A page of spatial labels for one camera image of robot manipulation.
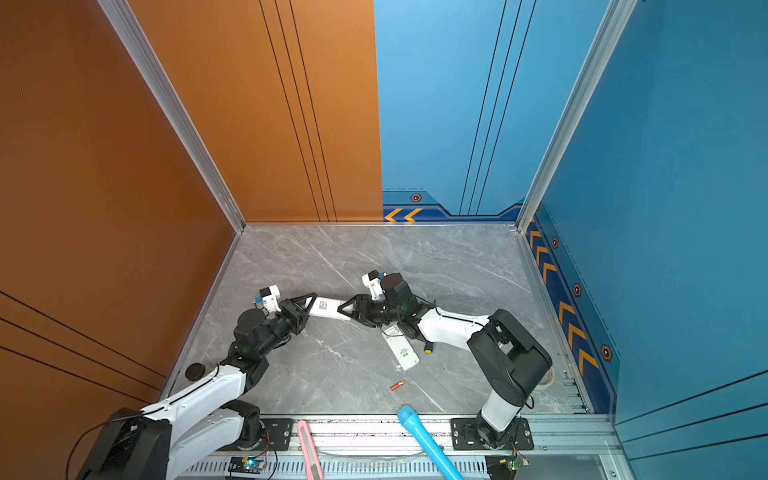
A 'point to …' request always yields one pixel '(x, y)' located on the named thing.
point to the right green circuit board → (503, 467)
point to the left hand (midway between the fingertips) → (318, 293)
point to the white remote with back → (401, 347)
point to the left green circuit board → (249, 464)
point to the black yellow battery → (428, 347)
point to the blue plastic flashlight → (410, 418)
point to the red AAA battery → (397, 385)
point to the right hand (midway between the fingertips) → (341, 314)
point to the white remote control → (328, 307)
